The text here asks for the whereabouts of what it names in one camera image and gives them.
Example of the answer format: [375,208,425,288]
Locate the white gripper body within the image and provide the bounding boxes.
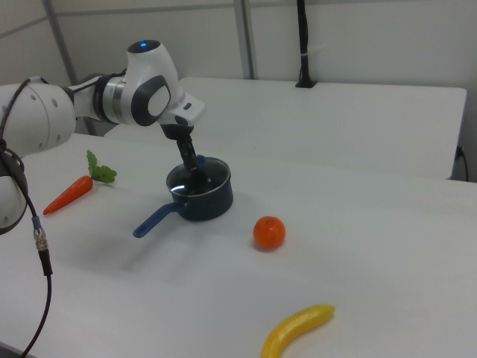
[159,90,207,130]

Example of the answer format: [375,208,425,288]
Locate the black camera pole with base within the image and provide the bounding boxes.
[295,0,318,89]

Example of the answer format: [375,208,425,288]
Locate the black cable with metal connector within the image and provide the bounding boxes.
[0,76,54,358]

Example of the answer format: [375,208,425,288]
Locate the orange toy mandarin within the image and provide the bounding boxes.
[253,216,287,251]

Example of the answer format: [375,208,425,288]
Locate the yellow toy banana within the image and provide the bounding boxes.
[259,304,336,358]

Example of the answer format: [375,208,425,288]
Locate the dark blue saucepan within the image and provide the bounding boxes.
[133,156,235,239]

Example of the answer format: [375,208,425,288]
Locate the orange toy carrot with leaves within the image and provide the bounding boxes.
[42,149,118,216]

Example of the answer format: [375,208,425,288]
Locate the glass lid with blue knob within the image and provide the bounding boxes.
[166,154,230,197]

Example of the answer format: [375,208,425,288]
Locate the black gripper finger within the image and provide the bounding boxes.
[161,125,199,173]

